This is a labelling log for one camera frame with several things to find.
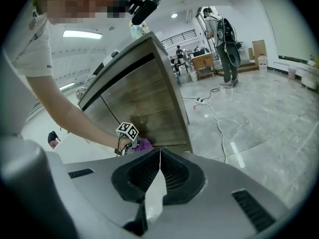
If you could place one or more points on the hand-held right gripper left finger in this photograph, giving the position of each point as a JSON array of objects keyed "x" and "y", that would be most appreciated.
[{"x": 99, "y": 183}]

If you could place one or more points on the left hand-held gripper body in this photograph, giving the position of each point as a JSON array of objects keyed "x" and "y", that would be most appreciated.
[{"x": 127, "y": 131}]

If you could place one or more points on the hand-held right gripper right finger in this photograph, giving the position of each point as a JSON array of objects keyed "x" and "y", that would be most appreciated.
[{"x": 211, "y": 208}]

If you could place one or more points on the purple cloth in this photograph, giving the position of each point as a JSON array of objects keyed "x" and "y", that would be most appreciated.
[{"x": 144, "y": 144}]

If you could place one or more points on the dark wooden cabinet door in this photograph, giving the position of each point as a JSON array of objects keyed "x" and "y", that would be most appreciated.
[
  {"x": 149, "y": 103},
  {"x": 99, "y": 108}
]

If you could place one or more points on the person's left forearm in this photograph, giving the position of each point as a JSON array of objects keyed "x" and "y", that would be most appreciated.
[{"x": 94, "y": 131}]

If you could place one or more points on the beige towel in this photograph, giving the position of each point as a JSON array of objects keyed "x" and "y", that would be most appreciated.
[{"x": 80, "y": 93}]

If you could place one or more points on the dark wooden sink cabinet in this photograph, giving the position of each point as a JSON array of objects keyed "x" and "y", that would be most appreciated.
[{"x": 172, "y": 88}]

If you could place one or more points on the person's left hand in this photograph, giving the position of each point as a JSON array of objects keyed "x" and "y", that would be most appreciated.
[{"x": 122, "y": 144}]

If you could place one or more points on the white power strip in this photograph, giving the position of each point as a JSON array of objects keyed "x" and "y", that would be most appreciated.
[{"x": 202, "y": 102}]

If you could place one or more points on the wooden table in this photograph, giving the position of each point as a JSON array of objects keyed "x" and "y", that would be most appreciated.
[{"x": 203, "y": 63}]

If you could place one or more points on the ceiling tube light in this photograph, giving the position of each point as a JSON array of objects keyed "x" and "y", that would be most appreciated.
[{"x": 82, "y": 34}]

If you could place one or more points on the round ceiling light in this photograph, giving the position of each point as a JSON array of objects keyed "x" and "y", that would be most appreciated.
[{"x": 174, "y": 15}]

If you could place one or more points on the person's white shirt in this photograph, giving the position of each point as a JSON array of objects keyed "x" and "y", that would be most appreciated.
[{"x": 30, "y": 46}]

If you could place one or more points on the low wooden platform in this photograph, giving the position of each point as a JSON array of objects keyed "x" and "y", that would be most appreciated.
[{"x": 246, "y": 68}]

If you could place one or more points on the clear water jug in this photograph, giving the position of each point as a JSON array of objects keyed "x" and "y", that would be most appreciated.
[{"x": 262, "y": 63}]

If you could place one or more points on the cardboard sheets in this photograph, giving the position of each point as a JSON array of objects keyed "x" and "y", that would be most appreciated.
[{"x": 259, "y": 48}]

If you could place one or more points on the pink bin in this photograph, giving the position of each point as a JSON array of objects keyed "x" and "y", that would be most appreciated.
[{"x": 292, "y": 72}]

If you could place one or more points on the black head camera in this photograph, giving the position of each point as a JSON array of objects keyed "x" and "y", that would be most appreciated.
[{"x": 147, "y": 6}]

